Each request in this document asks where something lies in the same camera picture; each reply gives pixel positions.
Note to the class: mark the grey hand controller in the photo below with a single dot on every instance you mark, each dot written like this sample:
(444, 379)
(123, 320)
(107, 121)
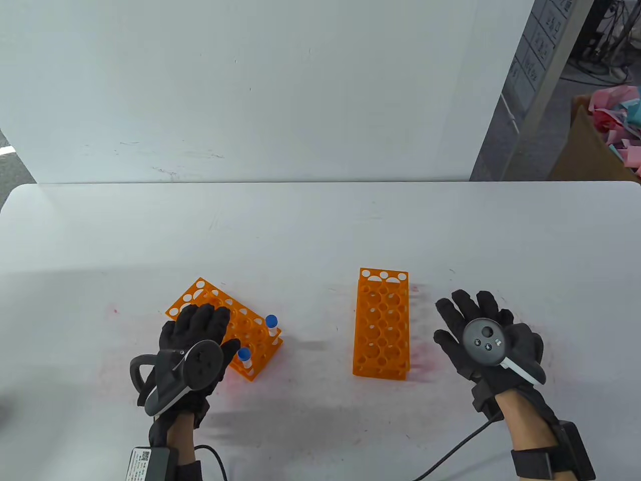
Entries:
(483, 343)
(203, 366)

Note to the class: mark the person's left hand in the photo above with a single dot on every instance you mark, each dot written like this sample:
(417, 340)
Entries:
(200, 323)

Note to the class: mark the blue capped test tube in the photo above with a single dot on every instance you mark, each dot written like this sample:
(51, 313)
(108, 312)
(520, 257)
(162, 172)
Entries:
(271, 321)
(244, 354)

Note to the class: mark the pink paper scraps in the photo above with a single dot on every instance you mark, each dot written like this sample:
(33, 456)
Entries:
(616, 105)

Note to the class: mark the white backdrop board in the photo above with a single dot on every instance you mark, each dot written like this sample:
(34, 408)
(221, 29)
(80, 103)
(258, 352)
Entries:
(250, 90)

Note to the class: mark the brown cardboard box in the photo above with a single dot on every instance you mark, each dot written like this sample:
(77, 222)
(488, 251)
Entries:
(581, 150)

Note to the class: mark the black labelled wrist module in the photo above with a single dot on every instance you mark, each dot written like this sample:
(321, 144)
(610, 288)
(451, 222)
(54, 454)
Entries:
(150, 466)

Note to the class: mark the grey partition panel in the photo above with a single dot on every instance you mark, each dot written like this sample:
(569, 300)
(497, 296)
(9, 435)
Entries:
(536, 45)

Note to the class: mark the black plain wrist module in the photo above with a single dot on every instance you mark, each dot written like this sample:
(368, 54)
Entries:
(576, 446)

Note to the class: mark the orange test tube rack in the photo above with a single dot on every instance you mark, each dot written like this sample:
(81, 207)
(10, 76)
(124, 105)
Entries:
(375, 373)
(250, 373)

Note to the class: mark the person's right hand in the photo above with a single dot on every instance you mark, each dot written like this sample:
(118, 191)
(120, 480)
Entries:
(465, 310)

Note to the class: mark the person's right forearm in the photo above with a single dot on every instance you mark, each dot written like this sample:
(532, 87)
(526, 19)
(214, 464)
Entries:
(526, 426)

